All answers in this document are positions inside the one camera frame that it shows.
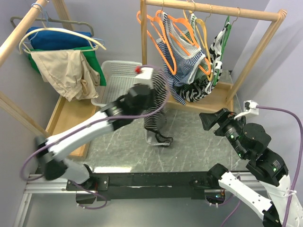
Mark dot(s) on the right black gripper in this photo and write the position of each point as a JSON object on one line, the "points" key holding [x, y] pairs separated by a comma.
{"points": [[208, 118]]}

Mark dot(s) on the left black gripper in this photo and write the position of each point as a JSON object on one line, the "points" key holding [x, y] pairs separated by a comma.
{"points": [[152, 98]]}

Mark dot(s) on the dark striped tank top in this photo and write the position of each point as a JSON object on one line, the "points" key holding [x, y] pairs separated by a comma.
{"points": [[154, 123]]}

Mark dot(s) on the orange plastic hanger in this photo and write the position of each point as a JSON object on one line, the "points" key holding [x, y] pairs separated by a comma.
{"points": [[162, 44]]}

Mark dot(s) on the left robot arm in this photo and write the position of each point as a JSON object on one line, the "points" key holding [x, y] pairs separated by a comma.
{"points": [[114, 115]]}

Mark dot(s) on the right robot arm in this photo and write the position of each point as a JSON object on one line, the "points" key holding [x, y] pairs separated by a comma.
{"points": [[282, 208]]}

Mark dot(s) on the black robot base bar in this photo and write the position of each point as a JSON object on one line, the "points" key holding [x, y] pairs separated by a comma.
{"points": [[116, 186]]}

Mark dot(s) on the yellow hanger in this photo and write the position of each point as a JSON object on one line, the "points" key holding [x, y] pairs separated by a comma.
{"points": [[203, 41]]}

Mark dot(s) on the blue white striped tank top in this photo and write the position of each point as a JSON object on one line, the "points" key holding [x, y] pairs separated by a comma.
{"points": [[188, 58]]}

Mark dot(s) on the cream white hanger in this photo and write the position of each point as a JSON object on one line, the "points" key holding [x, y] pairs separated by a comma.
{"points": [[59, 32]]}

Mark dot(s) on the green hanger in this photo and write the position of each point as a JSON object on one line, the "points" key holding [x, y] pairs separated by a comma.
{"points": [[219, 45]]}

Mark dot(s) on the grey hanger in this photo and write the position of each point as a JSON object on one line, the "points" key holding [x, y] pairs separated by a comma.
{"points": [[52, 22]]}

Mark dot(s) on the right wooden clothes rack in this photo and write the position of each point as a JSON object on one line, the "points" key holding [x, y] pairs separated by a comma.
{"points": [[223, 93]]}

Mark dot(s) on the wooden clothes rack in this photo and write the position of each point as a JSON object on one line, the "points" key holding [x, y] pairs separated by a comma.
{"points": [[23, 94], [223, 93]]}

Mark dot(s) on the white perforated plastic basket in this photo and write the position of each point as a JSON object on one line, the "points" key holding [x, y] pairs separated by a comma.
{"points": [[120, 77]]}

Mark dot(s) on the black white zebra garment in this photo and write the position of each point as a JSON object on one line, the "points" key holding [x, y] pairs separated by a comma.
{"points": [[200, 87]]}

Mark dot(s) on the green garment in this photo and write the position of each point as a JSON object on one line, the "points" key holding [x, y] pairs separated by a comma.
{"points": [[90, 56]]}

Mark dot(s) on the beige cloth garment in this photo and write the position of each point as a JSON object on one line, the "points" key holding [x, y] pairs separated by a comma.
{"points": [[68, 72]]}

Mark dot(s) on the left wooden clothes rack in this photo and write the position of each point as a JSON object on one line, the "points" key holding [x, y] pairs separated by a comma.
{"points": [[23, 94]]}

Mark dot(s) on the blue folded garment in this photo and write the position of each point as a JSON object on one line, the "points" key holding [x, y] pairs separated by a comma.
{"points": [[51, 41]]}

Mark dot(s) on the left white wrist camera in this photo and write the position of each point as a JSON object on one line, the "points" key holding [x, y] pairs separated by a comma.
{"points": [[144, 76]]}

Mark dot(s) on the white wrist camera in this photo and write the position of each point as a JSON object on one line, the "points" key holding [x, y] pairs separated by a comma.
{"points": [[250, 109], [144, 76]]}

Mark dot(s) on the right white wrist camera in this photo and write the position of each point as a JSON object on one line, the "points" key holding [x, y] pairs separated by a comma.
{"points": [[250, 109]]}

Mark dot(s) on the aluminium rail frame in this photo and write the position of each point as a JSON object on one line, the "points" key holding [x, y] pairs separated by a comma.
{"points": [[36, 184]]}

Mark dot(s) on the light blue wire hanger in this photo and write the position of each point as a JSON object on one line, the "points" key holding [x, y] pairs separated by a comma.
{"points": [[45, 15]]}

